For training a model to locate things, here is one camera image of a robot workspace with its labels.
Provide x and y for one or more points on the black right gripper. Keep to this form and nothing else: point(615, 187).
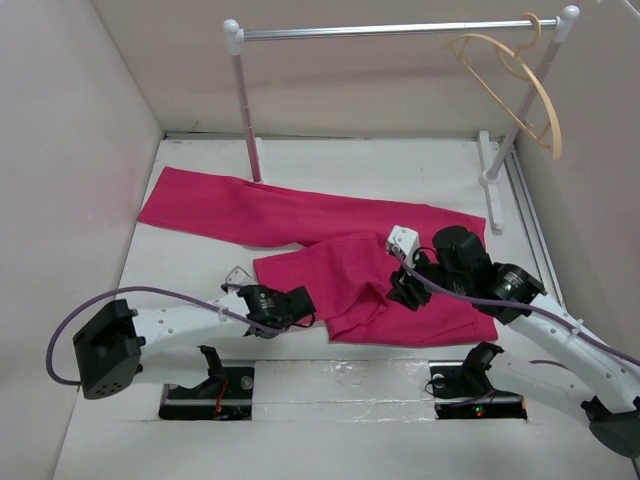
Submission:
point(401, 283)

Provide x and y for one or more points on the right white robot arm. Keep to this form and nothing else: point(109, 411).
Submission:
point(589, 381)

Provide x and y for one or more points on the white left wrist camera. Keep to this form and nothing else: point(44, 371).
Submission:
point(236, 279)

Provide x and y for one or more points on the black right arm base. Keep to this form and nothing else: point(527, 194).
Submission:
point(462, 391)

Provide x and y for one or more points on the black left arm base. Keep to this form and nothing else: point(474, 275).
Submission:
point(226, 394)

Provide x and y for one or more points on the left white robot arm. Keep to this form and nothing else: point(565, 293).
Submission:
point(120, 346)

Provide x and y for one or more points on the beige wooden hanger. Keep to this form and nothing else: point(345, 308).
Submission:
point(549, 137)

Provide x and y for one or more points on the white clothes rack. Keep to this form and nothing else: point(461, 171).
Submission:
point(387, 81)

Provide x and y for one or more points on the pink trousers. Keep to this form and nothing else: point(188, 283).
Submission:
point(342, 262)

